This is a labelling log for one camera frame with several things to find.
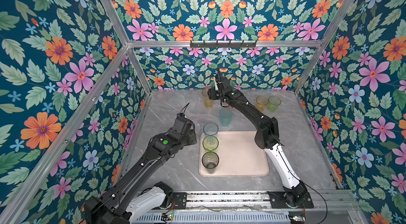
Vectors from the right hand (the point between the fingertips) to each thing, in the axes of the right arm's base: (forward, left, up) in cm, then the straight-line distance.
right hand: (212, 89), depth 99 cm
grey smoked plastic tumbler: (-43, +1, -7) cm, 43 cm away
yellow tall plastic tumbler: (+1, +4, -14) cm, 14 cm away
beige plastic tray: (-37, -15, -17) cm, 43 cm away
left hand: (-33, +8, +4) cm, 34 cm away
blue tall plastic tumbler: (-25, +1, -7) cm, 26 cm away
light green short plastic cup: (-1, -42, -13) cm, 44 cm away
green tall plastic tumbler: (-31, +1, -11) cm, 33 cm away
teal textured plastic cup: (-16, -8, -6) cm, 19 cm away
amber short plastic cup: (-2, -33, -10) cm, 35 cm away
